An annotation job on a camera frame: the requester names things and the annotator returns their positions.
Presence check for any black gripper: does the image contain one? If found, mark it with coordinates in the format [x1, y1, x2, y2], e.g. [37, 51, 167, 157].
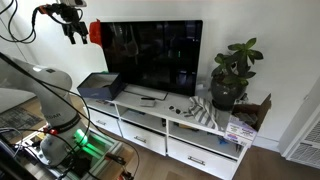
[52, 3, 88, 44]

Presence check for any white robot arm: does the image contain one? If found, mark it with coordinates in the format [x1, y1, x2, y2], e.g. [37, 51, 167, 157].
[0, 53, 86, 166]

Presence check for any grey gadget with buttons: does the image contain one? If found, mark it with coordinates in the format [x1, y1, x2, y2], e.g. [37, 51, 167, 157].
[139, 97, 156, 107]

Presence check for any white tv cabinet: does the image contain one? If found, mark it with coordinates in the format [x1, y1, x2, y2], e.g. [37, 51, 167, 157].
[86, 91, 247, 180]

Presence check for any dark blue open box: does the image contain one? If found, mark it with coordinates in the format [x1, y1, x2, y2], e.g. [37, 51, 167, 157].
[77, 73, 125, 100]

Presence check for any black flat screen television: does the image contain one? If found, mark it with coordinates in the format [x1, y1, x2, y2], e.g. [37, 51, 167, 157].
[101, 20, 203, 96]

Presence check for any striped cloth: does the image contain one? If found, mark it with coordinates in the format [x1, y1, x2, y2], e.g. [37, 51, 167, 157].
[188, 96, 219, 130]

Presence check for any potted green plant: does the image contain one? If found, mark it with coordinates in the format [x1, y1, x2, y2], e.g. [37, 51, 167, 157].
[211, 38, 263, 111]

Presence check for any open cardboard box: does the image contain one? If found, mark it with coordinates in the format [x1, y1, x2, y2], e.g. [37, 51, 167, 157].
[224, 94, 271, 148]

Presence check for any white floor heater vent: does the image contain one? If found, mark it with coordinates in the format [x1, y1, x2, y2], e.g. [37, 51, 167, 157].
[278, 76, 320, 170]

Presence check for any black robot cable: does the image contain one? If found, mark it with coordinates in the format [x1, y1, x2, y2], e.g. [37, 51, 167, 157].
[0, 0, 38, 45]

